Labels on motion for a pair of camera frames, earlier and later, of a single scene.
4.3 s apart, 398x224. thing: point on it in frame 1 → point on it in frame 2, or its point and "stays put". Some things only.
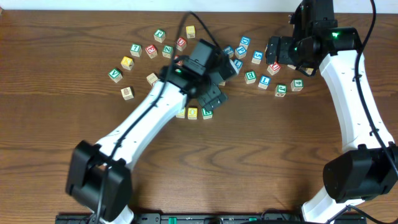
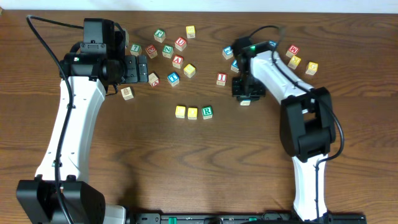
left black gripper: x=211 y=97 → x=134 y=69
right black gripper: x=272 y=50 → x=247 y=90
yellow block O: x=192 y=113 stays put
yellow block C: x=181 y=115 stays put
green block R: x=206 y=114 stays put
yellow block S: x=190 y=30 stays put
